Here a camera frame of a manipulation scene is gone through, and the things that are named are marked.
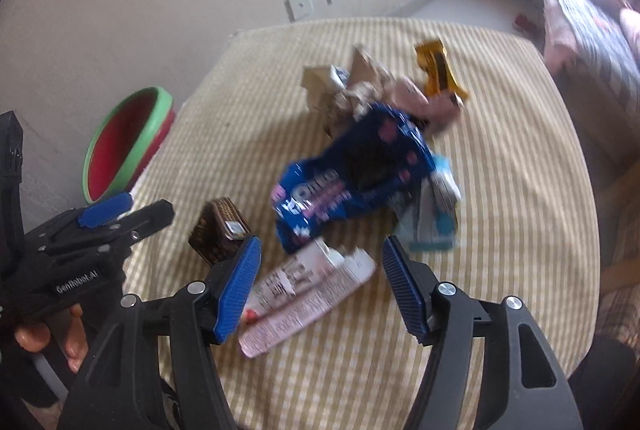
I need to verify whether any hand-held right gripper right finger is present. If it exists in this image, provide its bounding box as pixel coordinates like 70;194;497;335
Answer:
382;235;583;430

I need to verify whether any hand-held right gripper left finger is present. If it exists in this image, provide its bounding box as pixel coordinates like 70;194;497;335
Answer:
62;236;263;430

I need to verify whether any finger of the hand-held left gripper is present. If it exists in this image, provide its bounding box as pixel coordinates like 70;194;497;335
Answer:
76;192;134;229
107;200;175;243

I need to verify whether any pink and white carton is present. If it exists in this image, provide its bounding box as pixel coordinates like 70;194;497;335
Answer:
237;239;377;358

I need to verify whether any red bin with green rim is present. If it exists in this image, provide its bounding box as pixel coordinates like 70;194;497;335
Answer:
82;87;177;206

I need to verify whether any gold and black snack wrapper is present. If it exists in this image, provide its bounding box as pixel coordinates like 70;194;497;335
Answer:
414;37;471;103

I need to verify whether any person's left hand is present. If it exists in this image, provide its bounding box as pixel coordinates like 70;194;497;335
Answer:
14;302;90;373

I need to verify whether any brown wafer packet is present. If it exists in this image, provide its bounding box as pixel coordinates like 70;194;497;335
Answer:
187;197;253;267

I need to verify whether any light blue and white wrapper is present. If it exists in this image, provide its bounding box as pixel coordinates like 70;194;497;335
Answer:
392;155;463;253

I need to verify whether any beige checked tablecloth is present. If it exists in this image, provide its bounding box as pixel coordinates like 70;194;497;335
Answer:
122;17;601;430

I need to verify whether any blue cookie packet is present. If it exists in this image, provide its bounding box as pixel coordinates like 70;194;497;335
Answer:
270;102;436;256

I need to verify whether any pale pink wrapper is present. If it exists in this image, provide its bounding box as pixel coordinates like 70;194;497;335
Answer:
392;77;463;136

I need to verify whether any crumpled brown paper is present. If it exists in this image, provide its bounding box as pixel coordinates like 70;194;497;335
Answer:
345;44;401;121

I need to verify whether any pink bed sheet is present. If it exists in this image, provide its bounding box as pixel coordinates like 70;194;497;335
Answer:
542;0;566;71

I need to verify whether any pink floral quilt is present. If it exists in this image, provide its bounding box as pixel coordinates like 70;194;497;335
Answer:
619;7;640;76

